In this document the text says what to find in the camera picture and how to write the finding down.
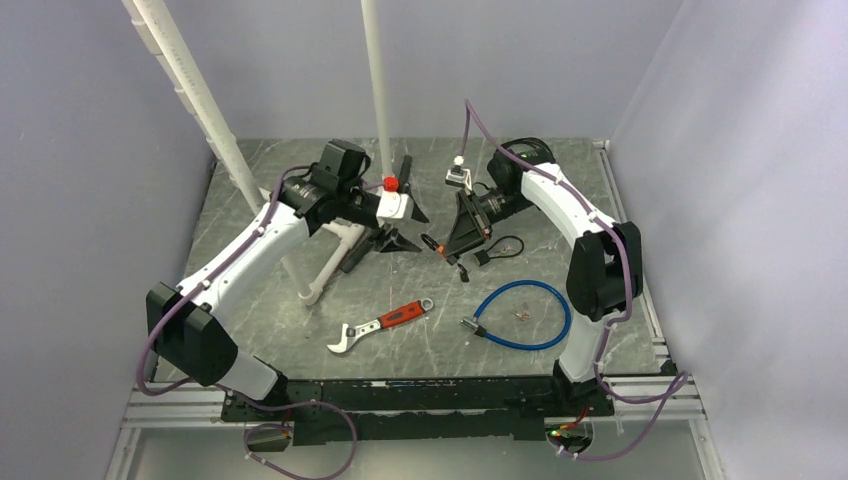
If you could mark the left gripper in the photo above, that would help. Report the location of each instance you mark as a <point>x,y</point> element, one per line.
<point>393,242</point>

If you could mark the blue cable lock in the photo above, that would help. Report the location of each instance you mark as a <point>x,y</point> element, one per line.
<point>545,302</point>

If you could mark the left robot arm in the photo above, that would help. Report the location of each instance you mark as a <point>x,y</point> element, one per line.
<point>185,321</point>

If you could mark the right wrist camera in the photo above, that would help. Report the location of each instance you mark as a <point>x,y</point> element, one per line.
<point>458,175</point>

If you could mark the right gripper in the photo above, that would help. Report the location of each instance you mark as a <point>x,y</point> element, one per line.
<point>469,230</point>

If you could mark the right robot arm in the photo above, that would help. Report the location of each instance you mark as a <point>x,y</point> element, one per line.
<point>604,274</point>

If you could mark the red handled adjustable wrench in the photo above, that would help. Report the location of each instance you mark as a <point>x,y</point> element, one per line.
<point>351,334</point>

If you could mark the aluminium rail frame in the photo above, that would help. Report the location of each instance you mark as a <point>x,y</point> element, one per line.
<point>190,406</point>

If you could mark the silver lock keys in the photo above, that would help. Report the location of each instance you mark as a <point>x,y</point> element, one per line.
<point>522,311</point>

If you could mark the orange black padlock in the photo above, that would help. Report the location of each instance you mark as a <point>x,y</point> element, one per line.
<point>434,245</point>

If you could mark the black cable padlock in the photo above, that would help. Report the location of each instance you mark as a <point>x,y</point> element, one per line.
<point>487,255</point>

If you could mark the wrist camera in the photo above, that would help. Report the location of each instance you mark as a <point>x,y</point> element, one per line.
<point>458,175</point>
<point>392,206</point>

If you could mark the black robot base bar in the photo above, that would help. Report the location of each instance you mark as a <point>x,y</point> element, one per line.
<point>519,407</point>

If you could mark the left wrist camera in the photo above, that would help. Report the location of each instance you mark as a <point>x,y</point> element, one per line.
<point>392,206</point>

